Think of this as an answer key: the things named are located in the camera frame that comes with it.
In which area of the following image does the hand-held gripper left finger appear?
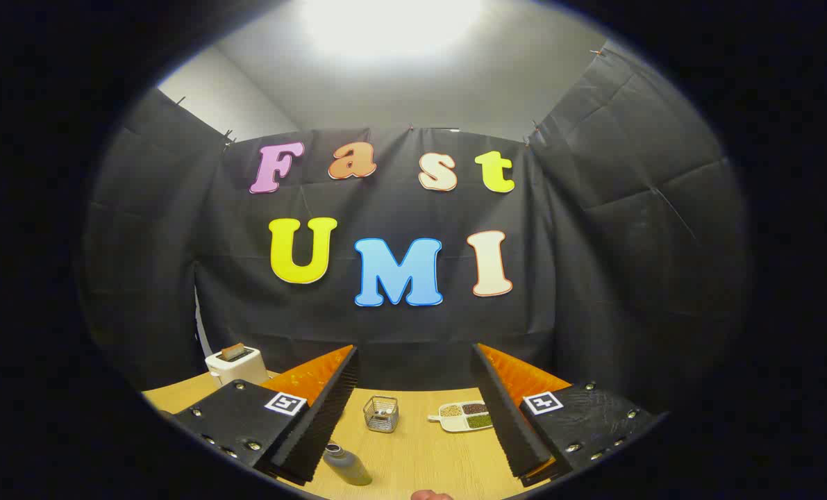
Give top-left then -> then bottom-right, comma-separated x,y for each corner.
170,345 -> 359,486

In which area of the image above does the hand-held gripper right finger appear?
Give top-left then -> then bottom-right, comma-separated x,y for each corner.
470,342 -> 657,487

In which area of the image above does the grey juice bottle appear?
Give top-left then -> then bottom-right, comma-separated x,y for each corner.
323,442 -> 374,486

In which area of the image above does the white divided dish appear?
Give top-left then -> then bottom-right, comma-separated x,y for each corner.
427,401 -> 495,433

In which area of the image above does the wooden table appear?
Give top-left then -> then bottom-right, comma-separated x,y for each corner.
141,370 -> 560,500

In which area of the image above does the white toaster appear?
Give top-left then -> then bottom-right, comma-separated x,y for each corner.
205,344 -> 269,387

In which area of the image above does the black backdrop cloth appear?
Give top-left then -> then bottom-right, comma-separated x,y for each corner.
80,45 -> 754,417

